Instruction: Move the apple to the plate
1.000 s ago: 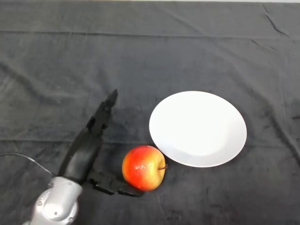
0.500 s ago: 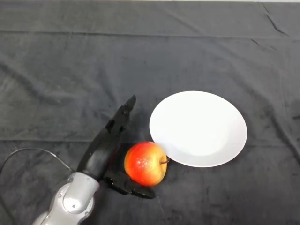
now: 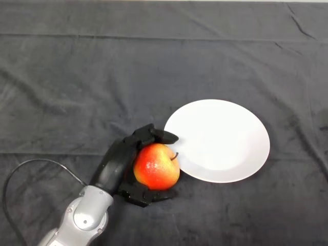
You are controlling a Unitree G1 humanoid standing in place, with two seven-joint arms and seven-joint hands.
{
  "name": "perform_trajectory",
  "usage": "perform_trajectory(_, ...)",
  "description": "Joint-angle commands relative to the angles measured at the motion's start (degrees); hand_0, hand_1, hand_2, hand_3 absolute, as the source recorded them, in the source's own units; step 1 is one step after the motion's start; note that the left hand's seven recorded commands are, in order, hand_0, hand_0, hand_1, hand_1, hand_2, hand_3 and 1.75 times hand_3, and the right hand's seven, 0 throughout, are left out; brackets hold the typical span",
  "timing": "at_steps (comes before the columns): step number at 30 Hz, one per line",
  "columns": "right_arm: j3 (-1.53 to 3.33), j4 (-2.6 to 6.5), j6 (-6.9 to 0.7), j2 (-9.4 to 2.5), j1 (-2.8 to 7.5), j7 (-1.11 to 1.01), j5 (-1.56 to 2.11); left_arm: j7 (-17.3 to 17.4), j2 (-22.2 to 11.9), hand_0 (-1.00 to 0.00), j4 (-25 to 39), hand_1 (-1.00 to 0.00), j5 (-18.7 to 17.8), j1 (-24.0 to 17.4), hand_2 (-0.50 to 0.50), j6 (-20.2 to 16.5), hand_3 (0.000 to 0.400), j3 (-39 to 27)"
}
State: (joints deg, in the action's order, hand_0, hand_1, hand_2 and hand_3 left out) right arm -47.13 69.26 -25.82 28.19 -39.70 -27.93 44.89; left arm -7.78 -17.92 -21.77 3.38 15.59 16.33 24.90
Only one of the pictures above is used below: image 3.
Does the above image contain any black cloth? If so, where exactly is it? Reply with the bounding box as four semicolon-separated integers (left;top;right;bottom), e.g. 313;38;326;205
0;0;328;246

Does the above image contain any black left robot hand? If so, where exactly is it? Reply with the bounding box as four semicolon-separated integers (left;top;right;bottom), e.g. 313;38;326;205
89;123;179;208

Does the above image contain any red yellow apple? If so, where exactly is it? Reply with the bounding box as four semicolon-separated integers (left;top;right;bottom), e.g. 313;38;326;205
133;143;181;191

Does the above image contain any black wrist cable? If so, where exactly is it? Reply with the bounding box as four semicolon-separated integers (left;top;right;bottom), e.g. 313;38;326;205
3;158;87;246

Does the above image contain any white round plate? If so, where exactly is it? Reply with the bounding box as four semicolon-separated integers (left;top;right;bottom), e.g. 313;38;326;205
163;99;271;183

